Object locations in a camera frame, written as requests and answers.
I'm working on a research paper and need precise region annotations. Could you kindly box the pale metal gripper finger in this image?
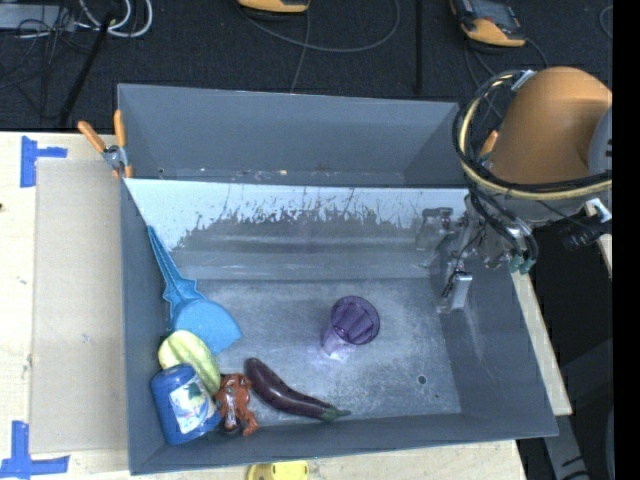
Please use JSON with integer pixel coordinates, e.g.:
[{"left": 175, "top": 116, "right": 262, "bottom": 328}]
[
  {"left": 414, "top": 206, "right": 454, "bottom": 254},
  {"left": 438, "top": 267, "right": 474, "bottom": 315}
]

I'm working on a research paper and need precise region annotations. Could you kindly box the purple plastic cup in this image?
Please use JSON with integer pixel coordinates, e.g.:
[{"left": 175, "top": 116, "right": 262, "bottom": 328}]
[{"left": 319, "top": 295, "right": 382, "bottom": 362}]

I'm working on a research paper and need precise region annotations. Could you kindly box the grey metal bin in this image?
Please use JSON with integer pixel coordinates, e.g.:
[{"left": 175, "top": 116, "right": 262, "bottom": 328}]
[{"left": 116, "top": 83, "right": 561, "bottom": 476}]

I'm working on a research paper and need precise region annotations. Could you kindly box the purple toy eggplant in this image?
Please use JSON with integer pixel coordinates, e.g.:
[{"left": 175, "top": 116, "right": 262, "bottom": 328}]
[{"left": 243, "top": 357, "right": 352, "bottom": 424}]

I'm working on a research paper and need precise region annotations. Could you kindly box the blue sponge brush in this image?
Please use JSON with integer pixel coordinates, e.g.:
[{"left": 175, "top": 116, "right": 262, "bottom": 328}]
[{"left": 145, "top": 224, "right": 244, "bottom": 355}]

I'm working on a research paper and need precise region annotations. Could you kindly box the orange toy animal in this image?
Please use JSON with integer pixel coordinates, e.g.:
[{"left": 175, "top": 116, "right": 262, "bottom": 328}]
[{"left": 214, "top": 372, "right": 260, "bottom": 438}]

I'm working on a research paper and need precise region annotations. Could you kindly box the yellow-green toy squash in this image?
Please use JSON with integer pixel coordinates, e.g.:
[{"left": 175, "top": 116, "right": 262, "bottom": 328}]
[{"left": 157, "top": 329, "right": 223, "bottom": 397}]

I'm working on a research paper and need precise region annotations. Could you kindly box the blue can with label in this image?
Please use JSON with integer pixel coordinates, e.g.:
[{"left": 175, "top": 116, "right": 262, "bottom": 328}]
[{"left": 149, "top": 363, "right": 224, "bottom": 446}]

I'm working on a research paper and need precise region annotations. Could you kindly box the pale flat board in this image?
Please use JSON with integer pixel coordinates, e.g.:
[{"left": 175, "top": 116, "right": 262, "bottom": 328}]
[{"left": 28, "top": 159, "right": 129, "bottom": 455}]

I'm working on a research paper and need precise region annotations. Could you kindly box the black cylinder on white bracket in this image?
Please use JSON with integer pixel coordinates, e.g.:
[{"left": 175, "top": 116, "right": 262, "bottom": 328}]
[{"left": 558, "top": 197, "right": 613, "bottom": 252}]

